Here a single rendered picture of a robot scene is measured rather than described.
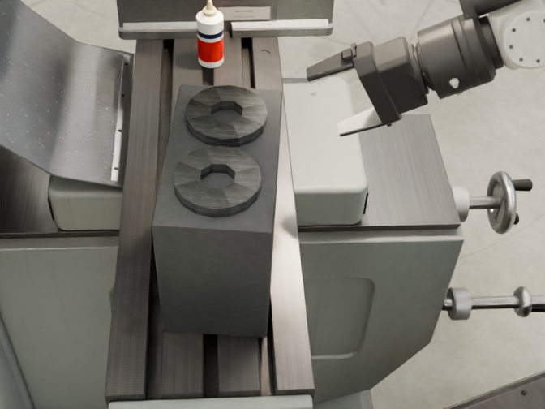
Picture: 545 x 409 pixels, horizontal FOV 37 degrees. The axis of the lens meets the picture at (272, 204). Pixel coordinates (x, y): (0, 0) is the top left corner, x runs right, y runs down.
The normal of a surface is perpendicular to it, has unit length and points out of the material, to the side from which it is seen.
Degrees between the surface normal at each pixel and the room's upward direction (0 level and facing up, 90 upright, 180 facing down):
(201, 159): 0
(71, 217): 90
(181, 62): 0
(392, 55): 28
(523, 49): 67
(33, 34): 45
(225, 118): 0
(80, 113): 14
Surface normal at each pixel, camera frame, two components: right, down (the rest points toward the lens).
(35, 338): 0.06, 0.74
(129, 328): 0.04, -0.68
